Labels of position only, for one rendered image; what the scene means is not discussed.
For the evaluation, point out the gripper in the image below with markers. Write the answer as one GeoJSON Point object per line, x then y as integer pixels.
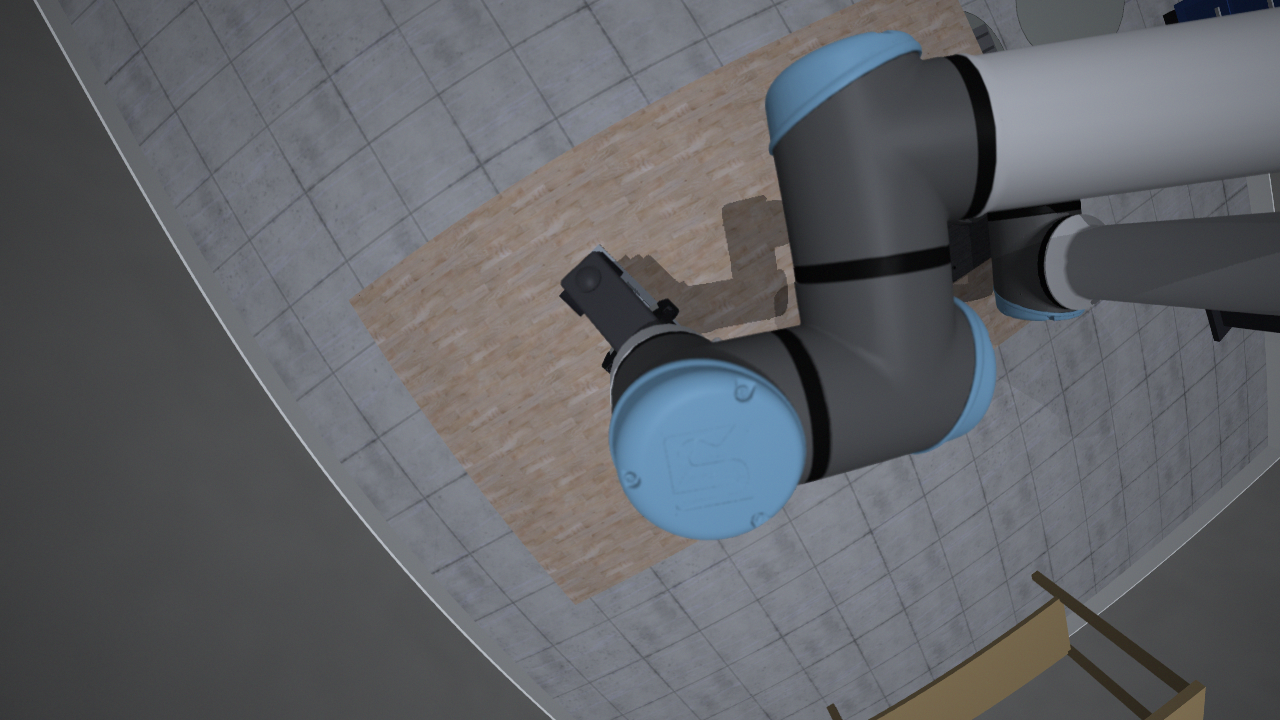
{"type": "Point", "coordinates": [665, 311]}

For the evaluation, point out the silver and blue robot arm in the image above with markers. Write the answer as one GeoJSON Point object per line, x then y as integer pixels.
{"type": "Point", "coordinates": [875, 151]}

